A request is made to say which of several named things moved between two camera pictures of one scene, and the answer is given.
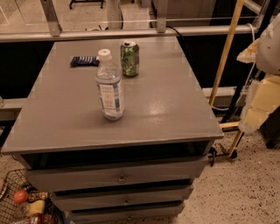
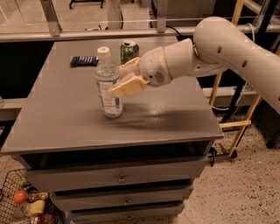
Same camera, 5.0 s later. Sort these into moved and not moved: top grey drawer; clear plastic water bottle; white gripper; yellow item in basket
Moved: white gripper
Not moved: yellow item in basket; top grey drawer; clear plastic water bottle
